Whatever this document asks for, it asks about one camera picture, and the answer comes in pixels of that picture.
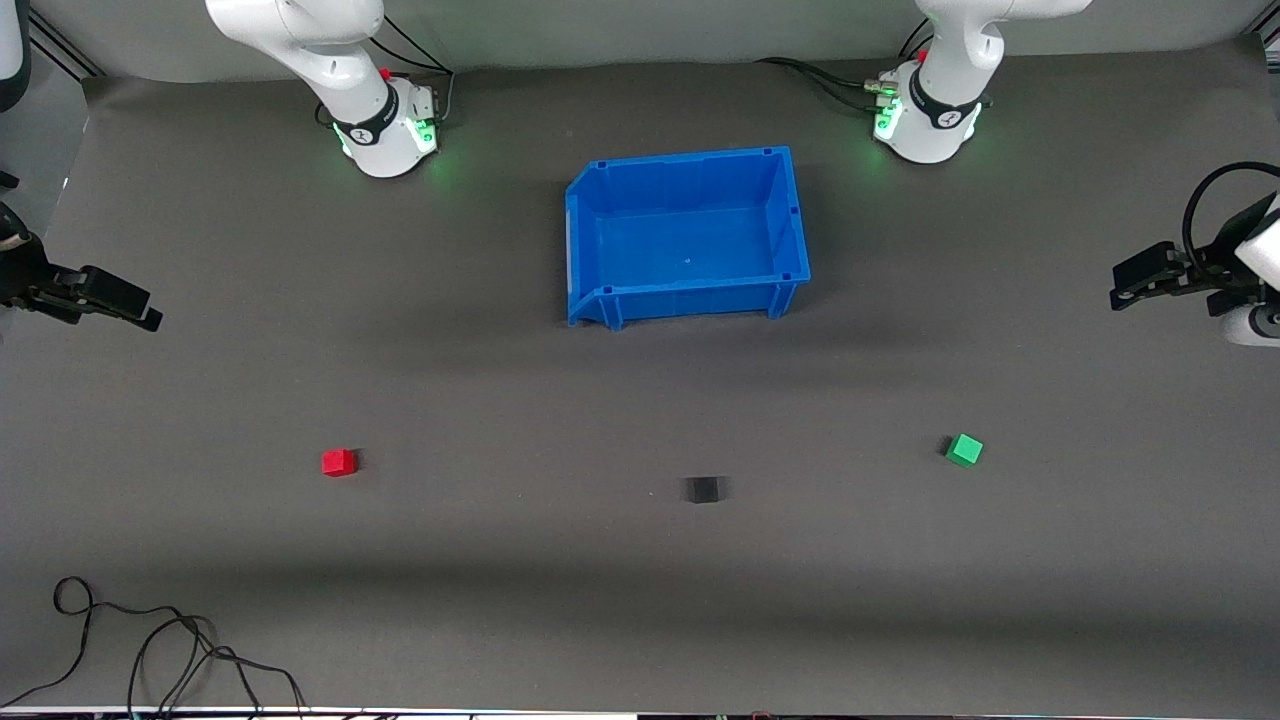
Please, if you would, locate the dark grey table mat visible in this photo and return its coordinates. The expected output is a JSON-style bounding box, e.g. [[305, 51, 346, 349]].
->
[[0, 35, 1280, 715]]

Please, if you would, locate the thin black loose cable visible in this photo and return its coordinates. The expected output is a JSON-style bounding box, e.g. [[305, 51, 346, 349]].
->
[[127, 615, 307, 720], [0, 576, 217, 713]]

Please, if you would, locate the black left base cable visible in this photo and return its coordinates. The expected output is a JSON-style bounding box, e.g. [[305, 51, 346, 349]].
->
[[754, 20, 933, 113]]

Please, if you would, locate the black right base cable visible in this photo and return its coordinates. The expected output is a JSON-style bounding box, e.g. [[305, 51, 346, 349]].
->
[[316, 14, 457, 129]]

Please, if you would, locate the aluminium frame rail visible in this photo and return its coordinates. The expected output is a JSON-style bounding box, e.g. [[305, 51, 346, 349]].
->
[[28, 10, 103, 81]]

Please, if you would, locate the blue plastic storage bin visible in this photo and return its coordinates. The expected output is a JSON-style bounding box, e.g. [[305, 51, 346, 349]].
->
[[564, 146, 812, 332]]

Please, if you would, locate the black base cable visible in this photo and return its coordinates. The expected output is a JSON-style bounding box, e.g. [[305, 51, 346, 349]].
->
[[754, 20, 933, 113], [316, 14, 457, 129]]

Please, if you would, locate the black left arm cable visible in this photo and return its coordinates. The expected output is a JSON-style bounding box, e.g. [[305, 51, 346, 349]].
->
[[1181, 160, 1280, 273]]

